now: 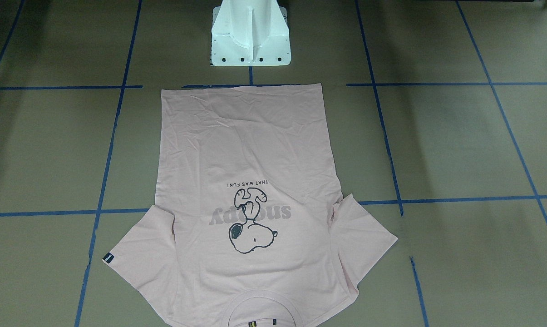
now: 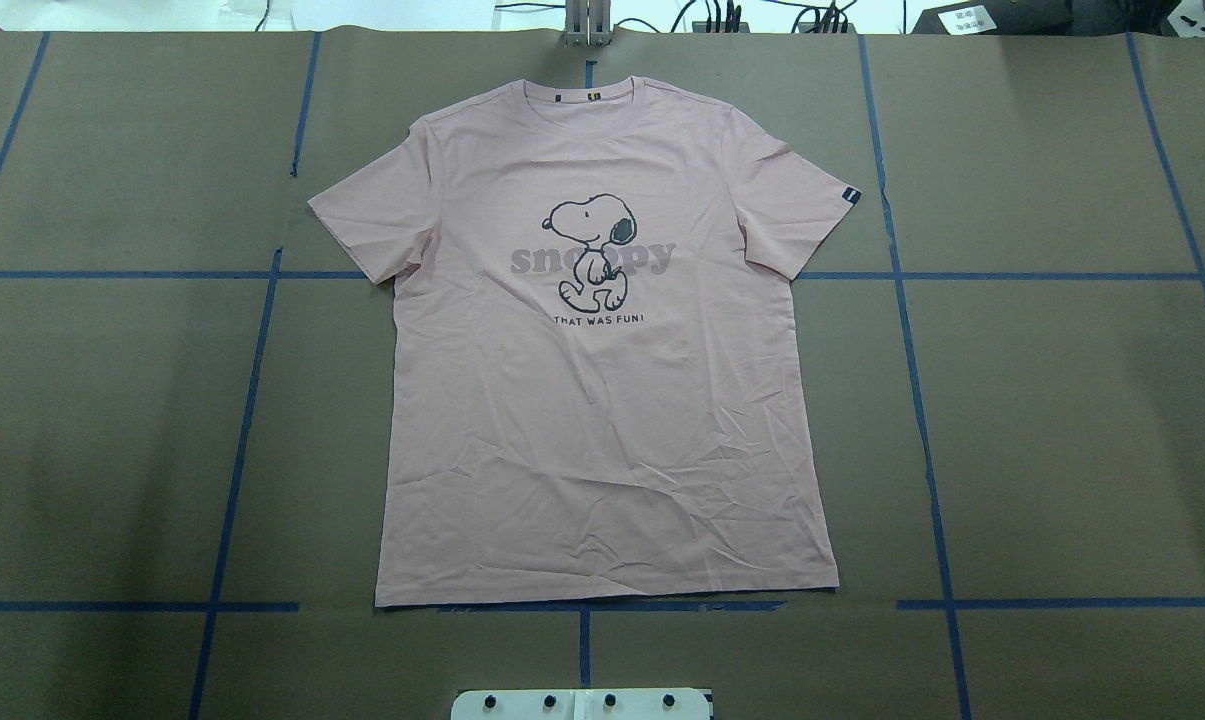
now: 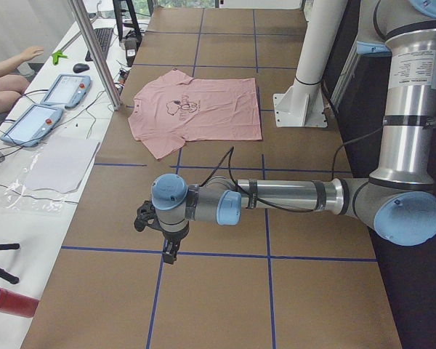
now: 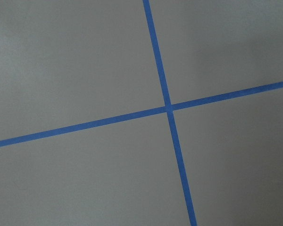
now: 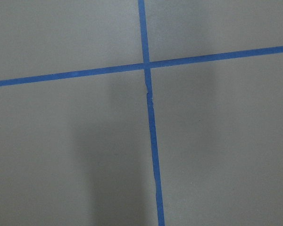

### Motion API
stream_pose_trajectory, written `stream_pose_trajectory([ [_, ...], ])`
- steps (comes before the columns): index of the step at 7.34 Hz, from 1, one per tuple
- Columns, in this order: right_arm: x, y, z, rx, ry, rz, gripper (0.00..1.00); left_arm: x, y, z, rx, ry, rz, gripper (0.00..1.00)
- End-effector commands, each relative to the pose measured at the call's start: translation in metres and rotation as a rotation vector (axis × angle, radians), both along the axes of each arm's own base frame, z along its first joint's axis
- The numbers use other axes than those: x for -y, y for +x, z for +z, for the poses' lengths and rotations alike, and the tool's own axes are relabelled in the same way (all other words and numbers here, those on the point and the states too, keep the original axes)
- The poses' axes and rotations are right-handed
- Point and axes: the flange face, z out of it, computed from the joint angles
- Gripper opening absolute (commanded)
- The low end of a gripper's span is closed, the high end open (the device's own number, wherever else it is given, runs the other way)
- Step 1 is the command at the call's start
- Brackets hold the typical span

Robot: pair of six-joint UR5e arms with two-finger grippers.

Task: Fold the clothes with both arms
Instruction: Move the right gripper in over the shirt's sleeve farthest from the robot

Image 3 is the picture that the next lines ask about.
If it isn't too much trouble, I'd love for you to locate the seated person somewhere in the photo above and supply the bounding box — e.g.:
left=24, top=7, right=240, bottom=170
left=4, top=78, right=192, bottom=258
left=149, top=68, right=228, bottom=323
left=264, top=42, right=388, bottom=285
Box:
left=0, top=46, right=44, bottom=114

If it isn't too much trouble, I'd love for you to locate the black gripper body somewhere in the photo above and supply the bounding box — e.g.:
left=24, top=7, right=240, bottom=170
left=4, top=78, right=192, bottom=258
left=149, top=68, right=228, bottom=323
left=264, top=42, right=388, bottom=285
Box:
left=163, top=232, right=186, bottom=251

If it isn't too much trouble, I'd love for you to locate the aluminium frame post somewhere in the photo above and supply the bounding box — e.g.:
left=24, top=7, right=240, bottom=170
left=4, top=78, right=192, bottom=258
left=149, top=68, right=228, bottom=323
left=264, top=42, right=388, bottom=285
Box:
left=68, top=0, right=121, bottom=111

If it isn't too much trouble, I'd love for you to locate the white pedestal column with base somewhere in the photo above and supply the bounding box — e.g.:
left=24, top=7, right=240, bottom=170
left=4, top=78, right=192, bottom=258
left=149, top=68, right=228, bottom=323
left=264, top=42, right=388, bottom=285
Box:
left=273, top=0, right=347, bottom=128

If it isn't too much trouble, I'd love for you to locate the black tripod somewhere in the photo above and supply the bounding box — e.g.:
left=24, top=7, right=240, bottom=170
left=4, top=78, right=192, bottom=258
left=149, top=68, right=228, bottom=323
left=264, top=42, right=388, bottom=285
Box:
left=0, top=243, right=20, bottom=285

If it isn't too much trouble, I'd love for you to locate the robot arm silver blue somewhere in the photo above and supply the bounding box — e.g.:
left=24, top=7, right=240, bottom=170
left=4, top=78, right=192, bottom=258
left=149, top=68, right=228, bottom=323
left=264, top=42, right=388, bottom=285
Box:
left=134, top=1, right=436, bottom=264

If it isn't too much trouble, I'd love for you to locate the clear plastic bag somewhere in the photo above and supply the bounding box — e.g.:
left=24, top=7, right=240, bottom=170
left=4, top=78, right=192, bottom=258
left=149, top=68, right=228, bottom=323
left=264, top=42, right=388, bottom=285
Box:
left=0, top=152, right=78, bottom=215

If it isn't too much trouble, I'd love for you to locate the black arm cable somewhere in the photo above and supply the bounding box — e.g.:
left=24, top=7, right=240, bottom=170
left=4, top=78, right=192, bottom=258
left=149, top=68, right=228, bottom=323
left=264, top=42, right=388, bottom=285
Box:
left=199, top=145, right=386, bottom=212

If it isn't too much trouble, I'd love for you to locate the teach pendant tablet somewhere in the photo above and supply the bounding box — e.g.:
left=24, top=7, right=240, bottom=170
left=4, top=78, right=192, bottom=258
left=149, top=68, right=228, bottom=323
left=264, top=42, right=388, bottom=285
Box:
left=41, top=74, right=92, bottom=109
left=0, top=103, right=63, bottom=147

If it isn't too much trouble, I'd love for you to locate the pink snoopy t-shirt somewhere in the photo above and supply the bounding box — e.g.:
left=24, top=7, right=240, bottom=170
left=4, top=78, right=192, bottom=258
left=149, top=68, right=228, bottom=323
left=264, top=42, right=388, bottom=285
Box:
left=128, top=69, right=262, bottom=160

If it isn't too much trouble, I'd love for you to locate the red cylinder bottle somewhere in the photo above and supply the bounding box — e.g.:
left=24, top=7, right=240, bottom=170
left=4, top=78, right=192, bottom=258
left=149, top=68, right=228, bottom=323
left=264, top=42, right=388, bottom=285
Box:
left=0, top=287, right=39, bottom=318

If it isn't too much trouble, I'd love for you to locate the far teach pendant tablet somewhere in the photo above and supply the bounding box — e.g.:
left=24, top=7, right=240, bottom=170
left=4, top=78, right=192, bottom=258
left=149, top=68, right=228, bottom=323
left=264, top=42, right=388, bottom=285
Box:
left=41, top=74, right=92, bottom=109

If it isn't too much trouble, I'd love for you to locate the black power adapter box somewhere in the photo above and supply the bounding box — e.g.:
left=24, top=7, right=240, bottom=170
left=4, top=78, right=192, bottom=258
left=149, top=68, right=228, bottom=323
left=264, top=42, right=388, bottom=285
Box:
left=120, top=36, right=140, bottom=67

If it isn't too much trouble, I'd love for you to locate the black computer mouse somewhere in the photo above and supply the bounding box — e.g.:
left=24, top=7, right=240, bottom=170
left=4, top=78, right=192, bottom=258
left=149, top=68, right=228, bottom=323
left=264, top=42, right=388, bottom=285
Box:
left=73, top=63, right=90, bottom=73

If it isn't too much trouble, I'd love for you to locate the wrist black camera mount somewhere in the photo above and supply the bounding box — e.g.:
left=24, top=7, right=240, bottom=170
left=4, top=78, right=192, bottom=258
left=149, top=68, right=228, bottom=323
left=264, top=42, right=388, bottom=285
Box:
left=134, top=200, right=161, bottom=232

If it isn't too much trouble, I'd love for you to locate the brown paper table cover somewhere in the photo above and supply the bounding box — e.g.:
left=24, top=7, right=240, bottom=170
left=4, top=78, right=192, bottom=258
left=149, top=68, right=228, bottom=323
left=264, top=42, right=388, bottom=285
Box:
left=23, top=9, right=400, bottom=348

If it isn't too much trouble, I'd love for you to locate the black keyboard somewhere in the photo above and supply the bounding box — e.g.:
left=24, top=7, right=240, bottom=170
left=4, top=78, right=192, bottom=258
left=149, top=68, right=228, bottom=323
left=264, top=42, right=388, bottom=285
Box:
left=94, top=28, right=113, bottom=60

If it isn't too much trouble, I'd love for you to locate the near teach pendant tablet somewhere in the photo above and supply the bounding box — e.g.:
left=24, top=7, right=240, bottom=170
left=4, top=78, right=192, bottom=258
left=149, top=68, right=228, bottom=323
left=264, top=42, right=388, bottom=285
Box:
left=0, top=103, right=63, bottom=147

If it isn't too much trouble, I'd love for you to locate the green plastic clamp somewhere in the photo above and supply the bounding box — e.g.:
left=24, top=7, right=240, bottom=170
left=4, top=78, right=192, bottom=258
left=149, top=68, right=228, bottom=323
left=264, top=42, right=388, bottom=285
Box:
left=52, top=50, right=68, bottom=65

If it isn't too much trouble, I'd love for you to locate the white paper sheet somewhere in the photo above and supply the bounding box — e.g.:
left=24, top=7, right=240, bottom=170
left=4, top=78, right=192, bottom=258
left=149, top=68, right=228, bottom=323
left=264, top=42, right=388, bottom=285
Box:
left=24, top=136, right=100, bottom=193

